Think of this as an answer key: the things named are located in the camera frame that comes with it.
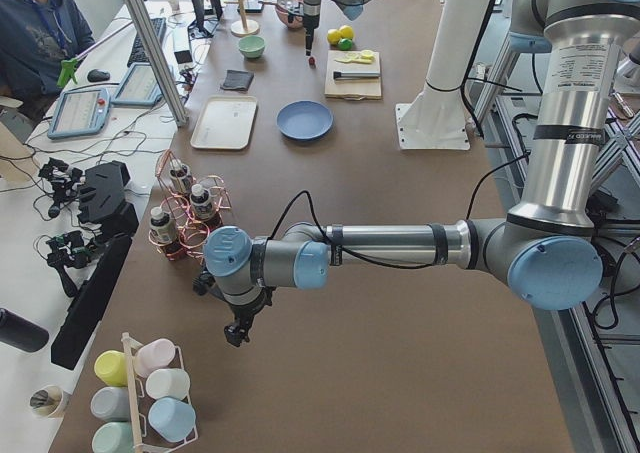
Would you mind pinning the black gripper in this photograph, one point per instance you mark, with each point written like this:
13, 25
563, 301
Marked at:
311, 23
244, 313

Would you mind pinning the blue plate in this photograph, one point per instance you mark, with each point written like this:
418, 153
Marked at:
304, 120

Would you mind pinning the pink bowl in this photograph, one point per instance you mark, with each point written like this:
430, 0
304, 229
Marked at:
290, 13

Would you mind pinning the lower whole lemon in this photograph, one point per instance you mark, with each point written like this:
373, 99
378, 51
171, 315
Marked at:
333, 37

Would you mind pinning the whole lemon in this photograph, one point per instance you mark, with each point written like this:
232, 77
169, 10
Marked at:
347, 32
333, 37

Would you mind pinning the upper whole lemon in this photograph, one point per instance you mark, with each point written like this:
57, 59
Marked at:
347, 32

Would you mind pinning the green lime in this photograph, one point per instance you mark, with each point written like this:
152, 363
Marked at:
345, 44

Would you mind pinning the steel muddler black tip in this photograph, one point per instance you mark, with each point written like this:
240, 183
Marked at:
355, 76

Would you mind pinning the green bowl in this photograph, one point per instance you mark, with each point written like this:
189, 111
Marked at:
251, 46

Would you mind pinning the wooden mug stand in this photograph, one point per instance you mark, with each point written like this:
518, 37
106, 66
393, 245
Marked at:
244, 26

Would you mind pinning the upper lemon slice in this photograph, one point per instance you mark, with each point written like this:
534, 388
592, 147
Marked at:
367, 53

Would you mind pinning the yellow plastic knife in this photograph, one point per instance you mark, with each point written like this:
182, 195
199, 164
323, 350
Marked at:
354, 59

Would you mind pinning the pink cup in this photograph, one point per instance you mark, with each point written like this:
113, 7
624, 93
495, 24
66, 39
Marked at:
153, 356

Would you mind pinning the wooden cutting board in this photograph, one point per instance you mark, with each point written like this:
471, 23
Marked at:
354, 90

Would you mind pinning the white cup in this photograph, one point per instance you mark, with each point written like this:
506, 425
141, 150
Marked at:
168, 382

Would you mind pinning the grey folded cloth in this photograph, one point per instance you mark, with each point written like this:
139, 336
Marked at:
237, 80

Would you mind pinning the blue cup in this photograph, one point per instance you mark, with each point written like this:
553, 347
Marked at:
172, 419

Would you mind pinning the white cup rack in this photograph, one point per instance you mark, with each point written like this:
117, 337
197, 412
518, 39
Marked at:
145, 438

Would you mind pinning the yellow cup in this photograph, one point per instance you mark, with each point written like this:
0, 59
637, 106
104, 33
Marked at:
110, 368

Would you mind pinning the cream rabbit tray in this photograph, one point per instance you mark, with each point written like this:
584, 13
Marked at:
225, 123

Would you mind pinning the grey cup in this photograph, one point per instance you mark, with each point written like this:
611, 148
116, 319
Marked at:
111, 404

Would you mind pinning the mint cup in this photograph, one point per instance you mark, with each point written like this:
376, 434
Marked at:
113, 437

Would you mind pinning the top dark drink bottle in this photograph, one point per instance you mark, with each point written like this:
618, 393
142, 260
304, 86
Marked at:
181, 177

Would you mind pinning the right teach pendant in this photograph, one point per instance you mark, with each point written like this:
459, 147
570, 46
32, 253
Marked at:
139, 87

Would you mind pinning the teach pendant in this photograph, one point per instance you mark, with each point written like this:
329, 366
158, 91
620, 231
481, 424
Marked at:
139, 87
80, 113

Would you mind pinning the black computer mouse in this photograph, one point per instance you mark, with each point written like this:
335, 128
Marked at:
98, 76

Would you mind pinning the left teach pendant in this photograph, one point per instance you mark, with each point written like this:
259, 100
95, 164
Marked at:
80, 113

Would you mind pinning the person in blue hoodie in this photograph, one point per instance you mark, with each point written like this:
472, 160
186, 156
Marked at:
36, 36

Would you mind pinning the copper wire bottle rack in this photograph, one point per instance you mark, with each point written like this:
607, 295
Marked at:
192, 232

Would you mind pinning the aluminium frame post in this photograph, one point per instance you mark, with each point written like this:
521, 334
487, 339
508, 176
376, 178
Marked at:
140, 17

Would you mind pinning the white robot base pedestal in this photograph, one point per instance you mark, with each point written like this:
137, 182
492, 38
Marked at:
436, 119

